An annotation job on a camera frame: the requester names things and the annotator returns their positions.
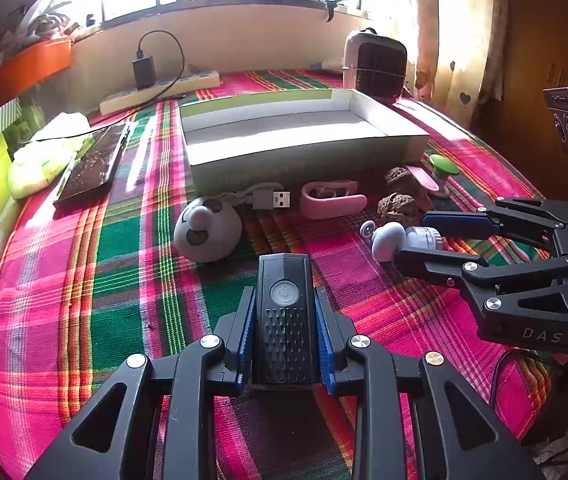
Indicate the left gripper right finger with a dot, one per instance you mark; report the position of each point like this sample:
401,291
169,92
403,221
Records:
456,435

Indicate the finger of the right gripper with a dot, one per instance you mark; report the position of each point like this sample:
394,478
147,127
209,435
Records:
440,267
519,219

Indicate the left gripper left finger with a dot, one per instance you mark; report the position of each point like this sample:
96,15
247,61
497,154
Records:
145,401

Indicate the green mushroom knob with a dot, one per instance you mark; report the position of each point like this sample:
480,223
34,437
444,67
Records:
442,169

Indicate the black bike light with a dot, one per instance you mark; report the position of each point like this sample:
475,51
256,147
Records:
285,348

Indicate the white panda ball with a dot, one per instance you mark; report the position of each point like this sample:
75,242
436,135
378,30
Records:
208,230

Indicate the brown walnut lower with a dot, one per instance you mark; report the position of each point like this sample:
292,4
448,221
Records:
399,208

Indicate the brown walnut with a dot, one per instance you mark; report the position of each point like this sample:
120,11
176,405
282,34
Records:
400,180
399,208

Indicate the white mushroom knob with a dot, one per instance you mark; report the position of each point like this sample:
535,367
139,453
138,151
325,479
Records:
386,241

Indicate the brown walnut upper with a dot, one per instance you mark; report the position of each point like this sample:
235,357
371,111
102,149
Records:
400,180

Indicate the heart pattern curtain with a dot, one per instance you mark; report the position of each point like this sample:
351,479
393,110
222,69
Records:
460,54

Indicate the pink black mini heater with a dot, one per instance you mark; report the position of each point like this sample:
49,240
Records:
374,65

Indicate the grey cardboard box tray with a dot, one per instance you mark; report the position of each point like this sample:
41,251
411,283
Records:
293,136

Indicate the black window hook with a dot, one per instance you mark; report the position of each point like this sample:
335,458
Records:
331,6

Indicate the black smartphone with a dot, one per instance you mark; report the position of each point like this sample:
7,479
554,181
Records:
90,175

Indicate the white power strip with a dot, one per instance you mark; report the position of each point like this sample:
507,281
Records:
164,89

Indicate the black charger plug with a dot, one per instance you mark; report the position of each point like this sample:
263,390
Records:
143,70

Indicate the orange tray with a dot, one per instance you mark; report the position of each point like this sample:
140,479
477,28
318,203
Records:
33,65

